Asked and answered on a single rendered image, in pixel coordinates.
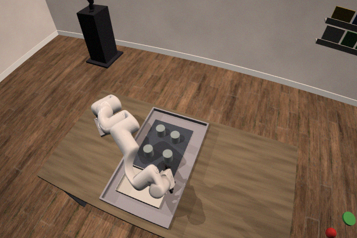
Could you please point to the clear glass jar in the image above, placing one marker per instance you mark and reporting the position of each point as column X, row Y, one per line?
column 160, row 130
column 175, row 135
column 148, row 151
column 167, row 156

